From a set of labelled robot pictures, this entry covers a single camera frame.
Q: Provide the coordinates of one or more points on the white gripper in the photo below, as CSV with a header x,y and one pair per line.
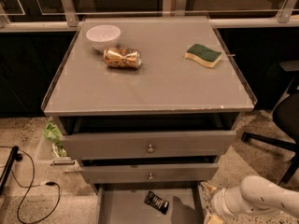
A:
x,y
219,203

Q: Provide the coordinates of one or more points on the black rxbar chocolate wrapper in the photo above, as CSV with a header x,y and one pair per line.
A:
x,y
156,202

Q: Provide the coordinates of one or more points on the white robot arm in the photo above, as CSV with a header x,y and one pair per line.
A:
x,y
255,196

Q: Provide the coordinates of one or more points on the grey middle drawer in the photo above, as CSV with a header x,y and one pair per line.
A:
x,y
149,173

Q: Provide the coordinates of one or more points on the grey drawer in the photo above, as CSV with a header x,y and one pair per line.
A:
x,y
149,173
98,146
124,204

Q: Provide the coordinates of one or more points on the grey bottom drawer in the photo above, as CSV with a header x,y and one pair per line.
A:
x,y
124,204

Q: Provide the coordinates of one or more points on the grey drawer cabinet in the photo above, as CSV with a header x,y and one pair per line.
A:
x,y
167,93

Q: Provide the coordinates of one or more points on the grey top drawer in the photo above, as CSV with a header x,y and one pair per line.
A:
x,y
98,146

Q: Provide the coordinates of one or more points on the green yellow sponge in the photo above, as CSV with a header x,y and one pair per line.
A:
x,y
203,55

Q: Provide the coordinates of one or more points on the clear plastic bin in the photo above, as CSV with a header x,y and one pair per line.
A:
x,y
44,156

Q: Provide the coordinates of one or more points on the gold crushed soda can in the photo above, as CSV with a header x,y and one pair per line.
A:
x,y
122,57

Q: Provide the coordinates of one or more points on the white ceramic bowl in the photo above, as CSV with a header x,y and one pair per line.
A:
x,y
103,37

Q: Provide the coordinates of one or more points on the black floor stand leg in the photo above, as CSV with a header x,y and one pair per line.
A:
x,y
10,160

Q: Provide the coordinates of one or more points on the metal railing frame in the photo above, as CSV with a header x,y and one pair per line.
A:
x,y
68,15

